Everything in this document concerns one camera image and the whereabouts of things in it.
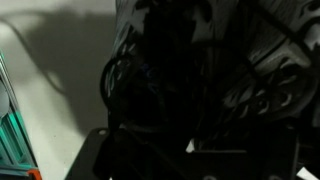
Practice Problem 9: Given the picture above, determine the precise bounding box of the teal orange crate at left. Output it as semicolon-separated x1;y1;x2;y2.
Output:
0;54;43;180

